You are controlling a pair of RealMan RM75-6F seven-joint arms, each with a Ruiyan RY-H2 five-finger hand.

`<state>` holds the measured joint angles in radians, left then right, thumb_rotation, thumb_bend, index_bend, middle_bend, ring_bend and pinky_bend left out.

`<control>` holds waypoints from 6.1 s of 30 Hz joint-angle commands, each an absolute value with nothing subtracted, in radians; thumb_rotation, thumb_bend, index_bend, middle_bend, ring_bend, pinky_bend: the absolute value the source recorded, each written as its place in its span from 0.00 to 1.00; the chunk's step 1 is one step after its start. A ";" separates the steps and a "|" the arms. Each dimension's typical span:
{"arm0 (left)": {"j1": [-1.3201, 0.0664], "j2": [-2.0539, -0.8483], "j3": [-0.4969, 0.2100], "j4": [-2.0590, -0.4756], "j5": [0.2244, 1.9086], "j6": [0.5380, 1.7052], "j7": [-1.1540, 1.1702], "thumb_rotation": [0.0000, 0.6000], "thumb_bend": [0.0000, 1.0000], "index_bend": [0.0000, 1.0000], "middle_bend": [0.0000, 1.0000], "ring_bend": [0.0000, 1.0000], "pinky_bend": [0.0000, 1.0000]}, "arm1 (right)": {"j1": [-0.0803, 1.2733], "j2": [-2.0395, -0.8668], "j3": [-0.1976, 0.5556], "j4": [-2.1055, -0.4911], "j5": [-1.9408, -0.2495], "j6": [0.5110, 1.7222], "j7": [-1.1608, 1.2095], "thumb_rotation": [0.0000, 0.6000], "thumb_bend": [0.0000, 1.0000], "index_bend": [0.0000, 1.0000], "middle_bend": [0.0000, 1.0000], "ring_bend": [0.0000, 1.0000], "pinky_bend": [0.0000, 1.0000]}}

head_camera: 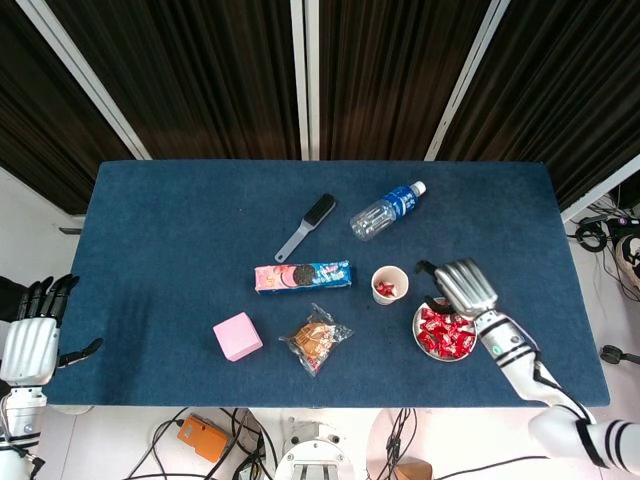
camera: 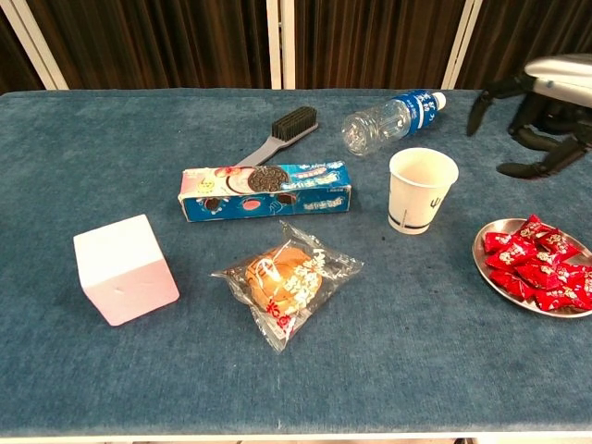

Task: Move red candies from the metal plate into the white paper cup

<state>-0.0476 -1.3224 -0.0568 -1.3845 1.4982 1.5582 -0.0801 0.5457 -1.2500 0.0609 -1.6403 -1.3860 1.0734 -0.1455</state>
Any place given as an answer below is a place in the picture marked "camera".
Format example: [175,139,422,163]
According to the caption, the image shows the white paper cup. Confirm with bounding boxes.
[388,147,460,236]

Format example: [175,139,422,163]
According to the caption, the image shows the white table frame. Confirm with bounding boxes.
[0,432,592,444]

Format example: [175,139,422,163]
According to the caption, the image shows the clear plastic water bottle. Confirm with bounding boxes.
[340,89,448,157]

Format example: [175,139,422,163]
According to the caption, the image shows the blue cookie box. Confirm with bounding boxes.
[178,160,352,224]

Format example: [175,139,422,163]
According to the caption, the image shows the dark brown curtain panel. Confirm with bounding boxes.
[0,13,45,93]
[455,0,592,91]
[294,0,468,91]
[25,0,272,91]

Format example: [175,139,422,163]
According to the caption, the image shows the white frame post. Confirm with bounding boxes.
[0,0,69,91]
[266,0,282,91]
[280,0,296,91]
[441,0,485,91]

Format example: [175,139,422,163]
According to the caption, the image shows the blue table cloth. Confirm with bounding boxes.
[0,88,592,438]

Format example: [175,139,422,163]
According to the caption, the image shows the pink foam cube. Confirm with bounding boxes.
[72,214,181,327]

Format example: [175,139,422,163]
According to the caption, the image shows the bread in clear wrapper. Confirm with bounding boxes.
[210,219,365,355]

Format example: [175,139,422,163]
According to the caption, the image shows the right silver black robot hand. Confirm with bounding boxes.
[465,53,592,179]

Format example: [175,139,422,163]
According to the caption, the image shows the grey brush with black bristles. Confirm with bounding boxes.
[234,105,320,167]

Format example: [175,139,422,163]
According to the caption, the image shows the silver metal plate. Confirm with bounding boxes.
[472,217,592,319]

